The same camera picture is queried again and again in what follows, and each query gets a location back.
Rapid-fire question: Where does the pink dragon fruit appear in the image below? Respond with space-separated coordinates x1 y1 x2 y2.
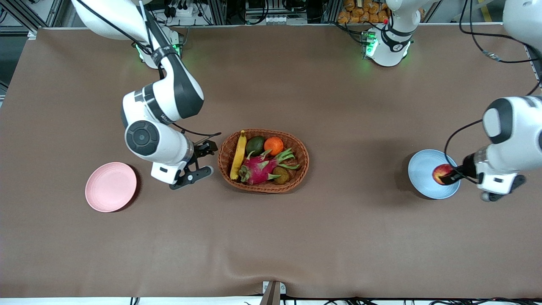
238 148 301 185

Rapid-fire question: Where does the bag of orange snacks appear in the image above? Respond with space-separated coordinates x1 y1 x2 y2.
337 0 390 24

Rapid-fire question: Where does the red apple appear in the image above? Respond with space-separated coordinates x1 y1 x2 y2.
432 164 456 186

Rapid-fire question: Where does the yellow banana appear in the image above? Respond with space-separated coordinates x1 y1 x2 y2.
230 130 247 180

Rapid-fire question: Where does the blue plate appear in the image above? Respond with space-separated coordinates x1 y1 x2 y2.
408 149 461 200

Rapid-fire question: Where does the pink plate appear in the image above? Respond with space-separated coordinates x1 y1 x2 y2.
85 162 138 213

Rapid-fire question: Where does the brown kiwi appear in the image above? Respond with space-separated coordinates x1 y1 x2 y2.
272 166 291 184

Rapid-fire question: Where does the brown table cloth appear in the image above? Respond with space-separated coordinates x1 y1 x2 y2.
0 25 542 299

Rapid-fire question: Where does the orange fruit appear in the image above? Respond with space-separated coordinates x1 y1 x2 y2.
264 137 284 156

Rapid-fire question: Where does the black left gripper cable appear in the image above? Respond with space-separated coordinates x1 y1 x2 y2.
444 0 542 185

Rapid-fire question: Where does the white power strip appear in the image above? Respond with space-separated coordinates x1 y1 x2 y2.
166 0 205 18

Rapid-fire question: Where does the green avocado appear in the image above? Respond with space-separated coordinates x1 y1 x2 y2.
246 136 266 157

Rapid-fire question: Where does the brown wicker basket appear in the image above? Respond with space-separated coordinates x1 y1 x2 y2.
218 128 310 194

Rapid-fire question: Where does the metal camera bracket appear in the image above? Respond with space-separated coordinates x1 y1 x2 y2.
259 281 287 305

